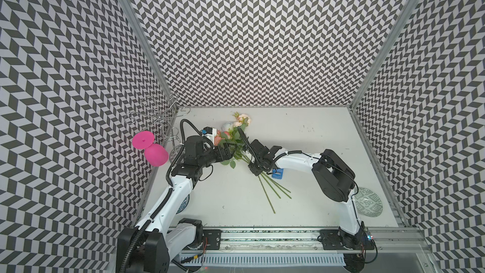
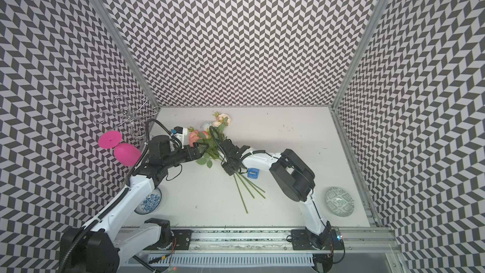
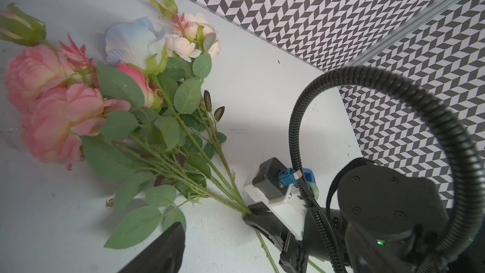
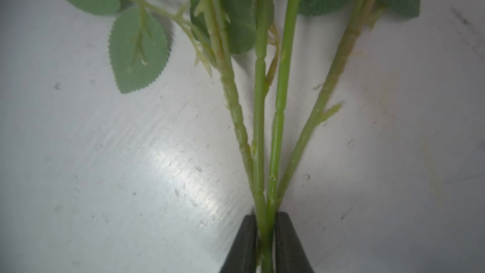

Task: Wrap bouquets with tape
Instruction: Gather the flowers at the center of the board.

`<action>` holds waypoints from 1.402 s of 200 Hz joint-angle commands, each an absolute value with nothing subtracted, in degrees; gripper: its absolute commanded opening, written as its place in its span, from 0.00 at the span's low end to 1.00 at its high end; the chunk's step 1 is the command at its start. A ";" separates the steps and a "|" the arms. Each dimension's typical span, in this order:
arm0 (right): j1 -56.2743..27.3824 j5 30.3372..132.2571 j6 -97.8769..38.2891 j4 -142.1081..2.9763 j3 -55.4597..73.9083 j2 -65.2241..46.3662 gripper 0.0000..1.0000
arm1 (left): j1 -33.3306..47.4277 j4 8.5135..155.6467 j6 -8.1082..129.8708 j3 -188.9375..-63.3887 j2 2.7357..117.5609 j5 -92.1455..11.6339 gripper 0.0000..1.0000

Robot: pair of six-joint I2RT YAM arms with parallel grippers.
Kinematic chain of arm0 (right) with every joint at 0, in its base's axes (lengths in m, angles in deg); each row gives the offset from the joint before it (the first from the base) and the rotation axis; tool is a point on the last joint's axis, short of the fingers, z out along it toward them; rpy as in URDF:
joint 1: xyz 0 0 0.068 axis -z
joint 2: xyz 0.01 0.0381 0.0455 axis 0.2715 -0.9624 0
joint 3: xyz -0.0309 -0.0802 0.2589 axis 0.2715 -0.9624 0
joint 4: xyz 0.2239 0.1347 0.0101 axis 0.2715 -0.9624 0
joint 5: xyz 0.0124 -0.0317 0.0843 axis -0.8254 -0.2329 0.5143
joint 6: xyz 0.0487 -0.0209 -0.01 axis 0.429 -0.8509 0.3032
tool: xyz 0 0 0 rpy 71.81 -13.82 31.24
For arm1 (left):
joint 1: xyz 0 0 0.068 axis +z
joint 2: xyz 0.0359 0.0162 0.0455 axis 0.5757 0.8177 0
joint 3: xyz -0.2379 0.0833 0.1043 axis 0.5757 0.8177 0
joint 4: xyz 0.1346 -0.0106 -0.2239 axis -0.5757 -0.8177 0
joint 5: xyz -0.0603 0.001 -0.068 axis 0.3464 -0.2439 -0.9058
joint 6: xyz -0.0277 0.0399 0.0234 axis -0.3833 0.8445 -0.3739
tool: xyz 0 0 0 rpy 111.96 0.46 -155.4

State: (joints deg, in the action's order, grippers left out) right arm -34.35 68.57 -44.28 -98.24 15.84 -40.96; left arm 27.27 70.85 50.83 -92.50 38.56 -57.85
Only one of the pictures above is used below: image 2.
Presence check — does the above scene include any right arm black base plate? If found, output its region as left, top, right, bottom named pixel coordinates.
left=286, top=229, right=345, bottom=251

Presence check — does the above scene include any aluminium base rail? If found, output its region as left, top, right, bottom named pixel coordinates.
left=113, top=224, right=401, bottom=255

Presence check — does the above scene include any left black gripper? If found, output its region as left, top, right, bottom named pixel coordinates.
left=163, top=142, right=210, bottom=169

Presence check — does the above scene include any blue white patterned bowl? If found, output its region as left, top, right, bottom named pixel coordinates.
left=134, top=188, right=162, bottom=215

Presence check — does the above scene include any blue tape dispenser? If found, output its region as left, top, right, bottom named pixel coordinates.
left=247, top=168, right=260, bottom=179

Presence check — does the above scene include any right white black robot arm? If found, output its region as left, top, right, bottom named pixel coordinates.
left=217, top=139, right=336, bottom=250

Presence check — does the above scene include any artificial rose bouquet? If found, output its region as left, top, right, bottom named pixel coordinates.
left=188, top=112, right=265, bottom=213

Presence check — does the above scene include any silver wire jewelry stand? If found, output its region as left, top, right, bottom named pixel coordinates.
left=92, top=96, right=161, bottom=140

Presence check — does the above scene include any green patterned plate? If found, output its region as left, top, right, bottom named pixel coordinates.
left=325, top=187, right=355, bottom=217

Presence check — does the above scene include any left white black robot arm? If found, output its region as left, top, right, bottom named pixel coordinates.
left=58, top=135, right=208, bottom=272

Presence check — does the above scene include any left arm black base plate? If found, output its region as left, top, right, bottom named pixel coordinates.
left=145, top=229, right=193, bottom=252

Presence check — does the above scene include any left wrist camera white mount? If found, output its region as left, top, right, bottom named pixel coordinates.
left=171, top=126, right=189, bottom=146

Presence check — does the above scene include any pink silicone goblet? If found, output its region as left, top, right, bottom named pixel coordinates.
left=98, top=130, right=141, bottom=167

